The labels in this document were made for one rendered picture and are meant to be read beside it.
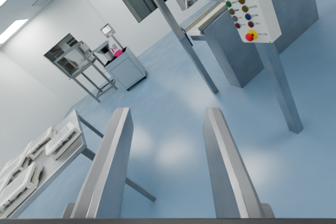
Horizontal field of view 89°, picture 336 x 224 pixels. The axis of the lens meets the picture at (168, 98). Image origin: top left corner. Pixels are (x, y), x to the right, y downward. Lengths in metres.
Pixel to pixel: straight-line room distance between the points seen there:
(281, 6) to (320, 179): 1.57
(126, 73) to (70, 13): 3.46
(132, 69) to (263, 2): 3.42
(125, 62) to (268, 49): 3.27
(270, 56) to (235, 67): 0.86
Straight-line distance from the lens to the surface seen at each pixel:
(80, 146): 1.27
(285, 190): 1.34
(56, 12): 7.01
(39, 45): 7.44
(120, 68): 3.99
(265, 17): 0.83
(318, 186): 1.34
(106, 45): 4.13
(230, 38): 1.80
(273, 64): 1.08
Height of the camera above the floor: 1.22
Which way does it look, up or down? 27 degrees down
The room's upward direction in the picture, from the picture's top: 39 degrees counter-clockwise
